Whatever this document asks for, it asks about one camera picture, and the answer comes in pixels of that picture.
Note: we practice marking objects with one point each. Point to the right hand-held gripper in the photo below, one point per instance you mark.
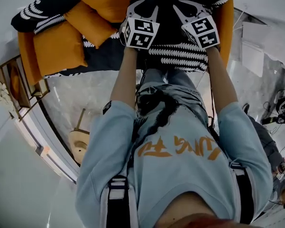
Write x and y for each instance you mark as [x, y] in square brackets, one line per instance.
[202, 32]

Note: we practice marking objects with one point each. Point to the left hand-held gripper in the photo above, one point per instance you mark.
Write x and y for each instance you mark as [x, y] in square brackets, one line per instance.
[140, 34]

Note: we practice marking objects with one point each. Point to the orange sofa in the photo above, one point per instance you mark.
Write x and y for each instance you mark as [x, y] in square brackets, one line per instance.
[26, 53]

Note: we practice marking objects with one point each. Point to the person's left forearm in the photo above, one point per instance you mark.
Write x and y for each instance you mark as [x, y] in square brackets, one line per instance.
[124, 79]

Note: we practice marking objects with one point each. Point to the person's right forearm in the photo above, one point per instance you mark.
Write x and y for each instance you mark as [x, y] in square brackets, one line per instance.
[222, 84]

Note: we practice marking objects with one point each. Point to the wide orange back cushion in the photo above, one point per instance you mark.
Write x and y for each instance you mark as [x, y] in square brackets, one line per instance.
[104, 1]

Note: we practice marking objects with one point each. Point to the small orange cushion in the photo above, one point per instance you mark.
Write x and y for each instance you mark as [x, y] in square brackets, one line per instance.
[90, 22]

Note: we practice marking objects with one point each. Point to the black white patterned blanket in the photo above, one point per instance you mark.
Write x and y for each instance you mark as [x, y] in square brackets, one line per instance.
[104, 58]

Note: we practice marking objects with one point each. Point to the person's printed jeans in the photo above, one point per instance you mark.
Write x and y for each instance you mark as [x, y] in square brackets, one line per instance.
[178, 79]

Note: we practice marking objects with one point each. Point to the white cabinet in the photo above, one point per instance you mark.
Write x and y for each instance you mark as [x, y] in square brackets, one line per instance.
[251, 53]

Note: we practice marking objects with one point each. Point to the large square orange cushion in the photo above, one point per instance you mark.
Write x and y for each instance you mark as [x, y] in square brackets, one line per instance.
[59, 49]

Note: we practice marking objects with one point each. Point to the round wooden stool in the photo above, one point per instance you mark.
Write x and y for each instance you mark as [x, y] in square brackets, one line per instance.
[79, 144]

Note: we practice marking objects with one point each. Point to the narrow orange cushion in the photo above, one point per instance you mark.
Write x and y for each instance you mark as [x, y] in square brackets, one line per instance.
[14, 82]

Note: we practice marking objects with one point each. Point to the wooden slatted side shelf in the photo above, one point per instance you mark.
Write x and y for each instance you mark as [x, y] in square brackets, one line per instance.
[22, 96]

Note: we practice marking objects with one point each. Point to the person's light blue shirt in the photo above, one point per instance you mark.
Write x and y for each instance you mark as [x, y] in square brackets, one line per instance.
[180, 174]

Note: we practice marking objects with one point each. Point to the white crumpled cloth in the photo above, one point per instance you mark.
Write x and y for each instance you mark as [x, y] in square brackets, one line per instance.
[4, 96]

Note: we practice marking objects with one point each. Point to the white sliding door frame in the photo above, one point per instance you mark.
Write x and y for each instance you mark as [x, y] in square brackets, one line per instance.
[47, 155]

